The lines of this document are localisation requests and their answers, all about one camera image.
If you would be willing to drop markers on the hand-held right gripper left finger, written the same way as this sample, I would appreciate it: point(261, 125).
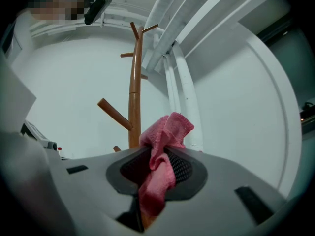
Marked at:
point(86, 193)

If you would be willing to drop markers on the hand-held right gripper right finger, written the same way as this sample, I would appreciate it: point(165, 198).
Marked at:
point(221, 181)

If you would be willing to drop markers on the pink cloth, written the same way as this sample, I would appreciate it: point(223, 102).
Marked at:
point(157, 181)

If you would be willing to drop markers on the wooden coat rack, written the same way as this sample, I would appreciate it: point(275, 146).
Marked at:
point(135, 107)

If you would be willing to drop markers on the clear bottle with red cap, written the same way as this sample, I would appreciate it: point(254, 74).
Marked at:
point(59, 152)

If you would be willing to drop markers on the gray insulated ceiling pipe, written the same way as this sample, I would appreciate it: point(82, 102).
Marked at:
point(179, 21)
point(160, 21)

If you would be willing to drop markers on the person's head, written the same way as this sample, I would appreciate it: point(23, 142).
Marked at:
point(54, 4)

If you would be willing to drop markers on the thick white wall pipe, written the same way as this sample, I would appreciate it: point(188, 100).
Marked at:
point(189, 95)

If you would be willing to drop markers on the thin white wall pipe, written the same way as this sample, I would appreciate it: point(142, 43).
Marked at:
point(171, 87)

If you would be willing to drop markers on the black head-worn camera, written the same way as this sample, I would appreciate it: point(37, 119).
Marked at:
point(97, 10)

